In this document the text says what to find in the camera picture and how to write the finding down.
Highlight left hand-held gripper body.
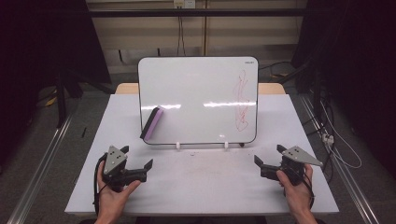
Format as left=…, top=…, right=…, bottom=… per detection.
left=102, top=145, right=148, bottom=192

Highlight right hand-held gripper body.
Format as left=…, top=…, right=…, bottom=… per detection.
left=260, top=145, right=324, bottom=187

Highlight purple and black eraser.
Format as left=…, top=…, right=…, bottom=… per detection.
left=139, top=105, right=164, bottom=141

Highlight white whiteboard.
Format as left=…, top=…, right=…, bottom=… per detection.
left=137, top=56, right=260, bottom=146

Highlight person's right hand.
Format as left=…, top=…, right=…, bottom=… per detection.
left=276, top=163, right=315, bottom=217

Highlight person's left hand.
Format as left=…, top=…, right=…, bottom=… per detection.
left=96, top=169, right=142, bottom=220

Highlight white table sheet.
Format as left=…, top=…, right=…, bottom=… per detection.
left=64, top=93, right=340, bottom=217

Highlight black metal stand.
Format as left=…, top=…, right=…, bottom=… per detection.
left=53, top=72, right=69, bottom=129

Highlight black curtain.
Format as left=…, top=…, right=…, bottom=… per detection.
left=290, top=0, right=396, bottom=178
left=0, top=0, right=112, bottom=162

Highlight black horizontal bar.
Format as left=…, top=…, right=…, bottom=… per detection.
left=88, top=7, right=308, bottom=19

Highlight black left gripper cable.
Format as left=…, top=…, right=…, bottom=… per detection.
left=92, top=153, right=108, bottom=216

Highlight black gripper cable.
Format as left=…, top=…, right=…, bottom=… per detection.
left=302, top=172, right=316, bottom=210
left=92, top=153, right=108, bottom=216

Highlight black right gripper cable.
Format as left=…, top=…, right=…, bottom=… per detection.
left=302, top=172, right=316, bottom=210

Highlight black floor cables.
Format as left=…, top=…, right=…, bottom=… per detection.
left=304, top=88, right=335, bottom=138

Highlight white floor cable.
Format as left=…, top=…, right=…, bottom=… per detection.
left=319, top=100, right=363, bottom=170

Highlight metal floor rail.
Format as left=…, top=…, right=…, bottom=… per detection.
left=7, top=114, right=75, bottom=224
left=299, top=94, right=380, bottom=224

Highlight black hanging wall cables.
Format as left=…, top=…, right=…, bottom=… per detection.
left=176, top=7, right=187, bottom=57

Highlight white wall outlet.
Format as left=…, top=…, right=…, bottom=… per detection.
left=173, top=0, right=197, bottom=9

